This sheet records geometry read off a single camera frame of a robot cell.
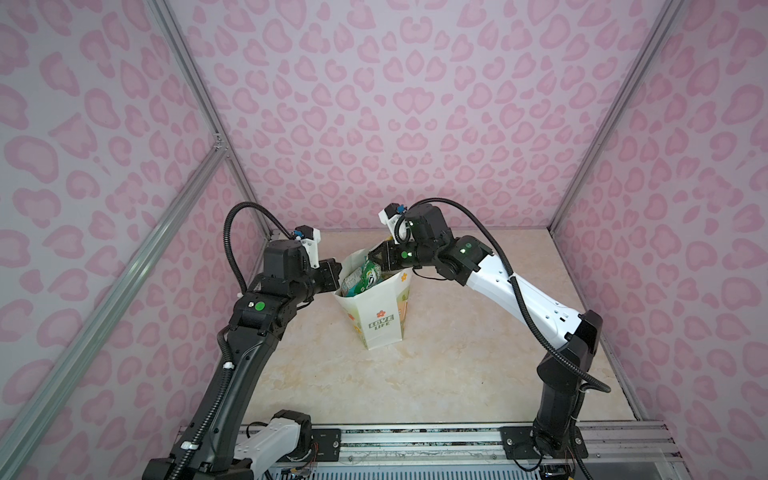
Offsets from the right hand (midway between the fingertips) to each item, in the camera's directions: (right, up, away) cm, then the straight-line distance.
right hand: (369, 254), depth 70 cm
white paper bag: (+2, -15, +9) cm, 18 cm away
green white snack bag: (-2, -6, +4) cm, 8 cm away
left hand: (-7, -1, 0) cm, 7 cm away
